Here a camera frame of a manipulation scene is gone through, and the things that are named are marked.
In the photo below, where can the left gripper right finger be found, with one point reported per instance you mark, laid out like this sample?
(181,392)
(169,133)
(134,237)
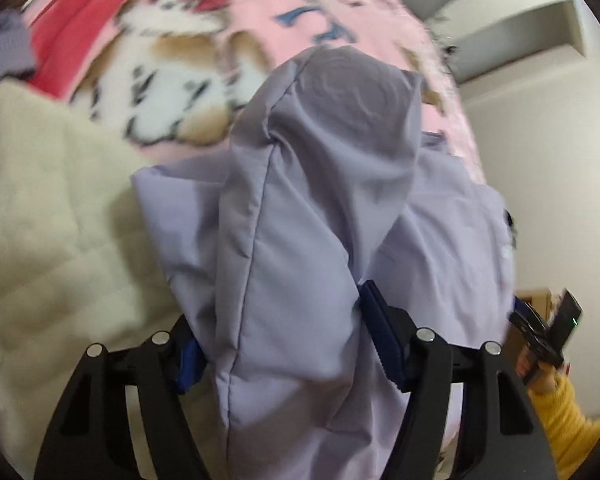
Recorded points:
(500,436)

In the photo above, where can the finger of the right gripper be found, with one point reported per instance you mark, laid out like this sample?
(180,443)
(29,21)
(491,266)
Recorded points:
(522,309)

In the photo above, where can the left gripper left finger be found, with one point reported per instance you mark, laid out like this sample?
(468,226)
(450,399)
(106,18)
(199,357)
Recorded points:
(89,435)

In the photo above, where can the lavender puffer jacket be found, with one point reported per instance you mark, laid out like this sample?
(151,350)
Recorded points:
(329,181)

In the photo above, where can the person's right hand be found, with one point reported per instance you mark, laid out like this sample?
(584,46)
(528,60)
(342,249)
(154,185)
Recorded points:
(543,375)

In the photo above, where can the cream quilted bedspread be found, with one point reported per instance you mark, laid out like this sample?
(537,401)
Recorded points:
(76,267)

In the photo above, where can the pink cartoon fleece blanket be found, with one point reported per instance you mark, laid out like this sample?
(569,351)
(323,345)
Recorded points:
(171,76)

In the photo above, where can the lavender knitted sweater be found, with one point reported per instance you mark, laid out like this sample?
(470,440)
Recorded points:
(16,55)

